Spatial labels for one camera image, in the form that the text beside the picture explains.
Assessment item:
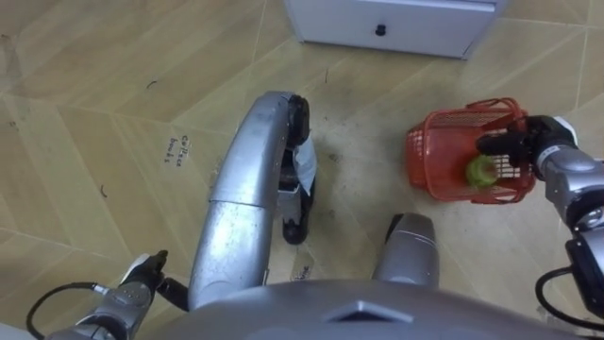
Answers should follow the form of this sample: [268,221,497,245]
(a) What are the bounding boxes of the white cabinet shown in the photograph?
[283,0,509,60]

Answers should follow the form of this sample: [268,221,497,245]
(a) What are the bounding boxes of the green soft toy fruit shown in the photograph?
[465,154,499,190]

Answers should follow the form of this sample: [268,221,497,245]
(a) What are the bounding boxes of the robot legs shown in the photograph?
[187,91,441,312]

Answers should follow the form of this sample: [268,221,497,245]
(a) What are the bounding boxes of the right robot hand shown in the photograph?
[476,114,579,167]

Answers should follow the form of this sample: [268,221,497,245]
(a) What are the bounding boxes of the robot body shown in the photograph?
[158,278,586,340]

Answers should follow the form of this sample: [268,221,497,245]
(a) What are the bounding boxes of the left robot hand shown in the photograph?
[120,249,190,313]

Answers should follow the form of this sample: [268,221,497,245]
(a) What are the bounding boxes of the red plastic basket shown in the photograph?
[404,96,537,206]

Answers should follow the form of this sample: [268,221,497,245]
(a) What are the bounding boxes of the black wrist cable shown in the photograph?
[534,265,604,332]
[25,281,110,340]

